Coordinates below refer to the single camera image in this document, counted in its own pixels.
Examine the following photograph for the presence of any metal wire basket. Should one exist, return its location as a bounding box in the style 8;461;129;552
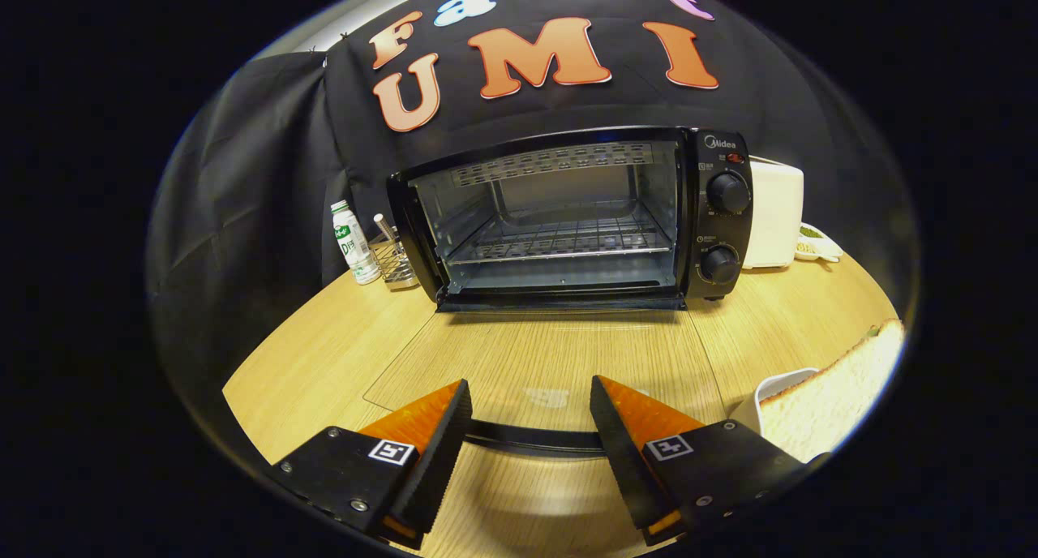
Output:
371;213;420;290

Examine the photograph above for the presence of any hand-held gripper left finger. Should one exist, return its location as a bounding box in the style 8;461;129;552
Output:
270;379;473;551

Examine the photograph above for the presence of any black toaster oven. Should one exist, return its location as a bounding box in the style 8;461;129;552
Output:
362;126;755;459

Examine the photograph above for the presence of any white dish with grains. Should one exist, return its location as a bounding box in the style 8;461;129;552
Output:
795;223;844;264

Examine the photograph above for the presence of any white bread toaster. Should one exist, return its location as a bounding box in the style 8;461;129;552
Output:
742;157;805;269

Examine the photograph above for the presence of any bread and lettuce sandwich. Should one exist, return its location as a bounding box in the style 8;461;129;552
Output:
758;319;907;463

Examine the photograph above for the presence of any white plate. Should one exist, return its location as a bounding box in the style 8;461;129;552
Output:
730;367;820;436

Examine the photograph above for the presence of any white and green bottle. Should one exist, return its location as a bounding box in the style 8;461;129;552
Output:
330;200;382;286

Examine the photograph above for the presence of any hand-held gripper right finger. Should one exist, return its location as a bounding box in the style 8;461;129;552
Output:
590;375;832;547

